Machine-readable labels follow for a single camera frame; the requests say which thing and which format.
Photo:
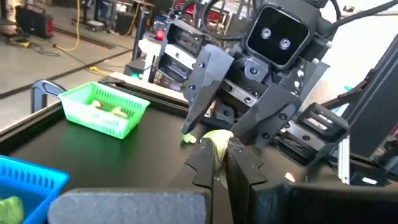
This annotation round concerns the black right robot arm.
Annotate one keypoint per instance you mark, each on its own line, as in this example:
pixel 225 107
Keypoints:
pixel 183 37

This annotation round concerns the red black equipment case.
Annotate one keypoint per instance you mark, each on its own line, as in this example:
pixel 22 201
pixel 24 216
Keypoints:
pixel 34 23

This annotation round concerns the green plastic basket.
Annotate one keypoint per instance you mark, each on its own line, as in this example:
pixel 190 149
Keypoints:
pixel 93 121

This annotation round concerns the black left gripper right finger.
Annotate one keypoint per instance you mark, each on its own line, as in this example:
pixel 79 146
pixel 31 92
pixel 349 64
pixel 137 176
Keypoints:
pixel 311 205

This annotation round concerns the black upright post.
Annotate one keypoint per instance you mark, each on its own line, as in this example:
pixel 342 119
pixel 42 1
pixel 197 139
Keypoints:
pixel 140 34

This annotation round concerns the white toy mushroom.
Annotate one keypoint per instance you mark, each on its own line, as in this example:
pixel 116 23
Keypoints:
pixel 119 112
pixel 220 140
pixel 96 104

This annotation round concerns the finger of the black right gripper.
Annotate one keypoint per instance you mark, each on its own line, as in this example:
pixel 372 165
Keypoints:
pixel 208 74
pixel 270 115

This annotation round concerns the pale green toy mushroom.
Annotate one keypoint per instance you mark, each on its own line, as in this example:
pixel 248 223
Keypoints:
pixel 189 138

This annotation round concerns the black table clamp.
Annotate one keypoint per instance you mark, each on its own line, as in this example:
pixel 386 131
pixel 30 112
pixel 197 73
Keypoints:
pixel 46 85

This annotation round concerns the green toy bell pepper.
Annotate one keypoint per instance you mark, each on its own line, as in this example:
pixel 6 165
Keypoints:
pixel 11 210

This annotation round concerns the blue plastic basket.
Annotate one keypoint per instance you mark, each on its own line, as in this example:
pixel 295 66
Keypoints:
pixel 37 183

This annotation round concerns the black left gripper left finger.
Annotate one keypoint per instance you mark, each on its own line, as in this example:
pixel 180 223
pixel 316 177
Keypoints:
pixel 124 208

